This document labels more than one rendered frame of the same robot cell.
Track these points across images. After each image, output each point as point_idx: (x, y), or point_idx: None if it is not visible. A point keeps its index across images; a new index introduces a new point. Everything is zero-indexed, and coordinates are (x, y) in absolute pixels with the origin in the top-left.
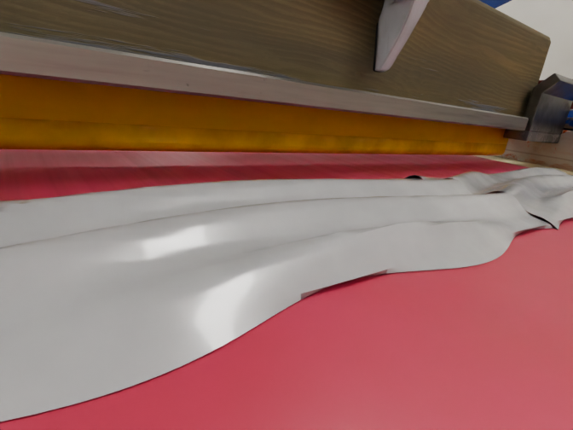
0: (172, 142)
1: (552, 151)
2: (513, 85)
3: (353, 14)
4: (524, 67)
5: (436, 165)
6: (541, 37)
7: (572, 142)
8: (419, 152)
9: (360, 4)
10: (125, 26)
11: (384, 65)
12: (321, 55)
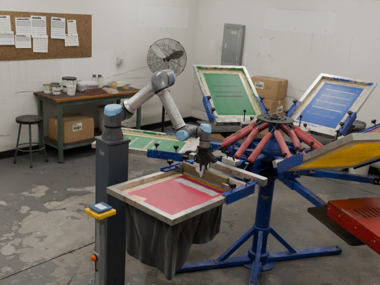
0: (192, 178)
1: None
2: (221, 182)
3: None
4: (222, 181)
5: (212, 188)
6: (224, 178)
7: None
8: (211, 186)
9: None
10: (189, 172)
11: (200, 177)
12: (198, 175)
